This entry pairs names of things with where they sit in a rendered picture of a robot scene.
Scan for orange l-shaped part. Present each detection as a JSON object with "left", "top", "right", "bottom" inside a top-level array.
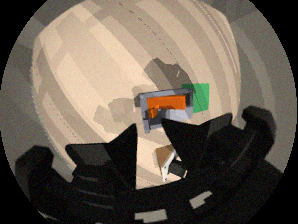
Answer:
[{"left": 146, "top": 95, "right": 186, "bottom": 119}]

